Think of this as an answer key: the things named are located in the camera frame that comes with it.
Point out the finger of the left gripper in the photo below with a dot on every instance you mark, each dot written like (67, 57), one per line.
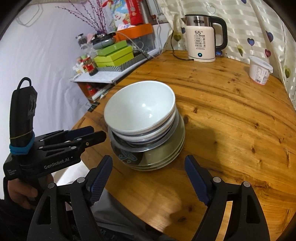
(80, 142)
(62, 135)

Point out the plate with brown blue motif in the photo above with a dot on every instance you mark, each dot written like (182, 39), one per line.
(151, 157)

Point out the red snack package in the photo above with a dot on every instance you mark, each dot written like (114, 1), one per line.
(135, 12)

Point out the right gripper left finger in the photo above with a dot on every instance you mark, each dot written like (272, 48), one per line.
(64, 212)

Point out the stainless steel bowl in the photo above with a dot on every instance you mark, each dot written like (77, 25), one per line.
(120, 147)

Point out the white ceramic bowl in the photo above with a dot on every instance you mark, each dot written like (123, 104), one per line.
(138, 107)

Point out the heart patterned curtain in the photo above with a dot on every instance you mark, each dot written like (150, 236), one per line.
(253, 28)

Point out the lime green box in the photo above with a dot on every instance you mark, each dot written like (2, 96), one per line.
(116, 58)

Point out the white electric kettle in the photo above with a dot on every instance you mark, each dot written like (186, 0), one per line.
(200, 37)

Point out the orange lidded transparent box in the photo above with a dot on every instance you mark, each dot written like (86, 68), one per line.
(141, 35)

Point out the white plastic tub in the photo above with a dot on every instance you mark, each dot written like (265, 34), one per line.
(259, 70)

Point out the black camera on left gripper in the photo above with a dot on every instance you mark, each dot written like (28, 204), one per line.
(22, 112)

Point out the striped storage tray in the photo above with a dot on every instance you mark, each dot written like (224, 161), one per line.
(123, 65)

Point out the person's left hand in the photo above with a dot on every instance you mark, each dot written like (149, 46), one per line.
(21, 193)

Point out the grey handheld device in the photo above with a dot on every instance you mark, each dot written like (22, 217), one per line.
(102, 41)

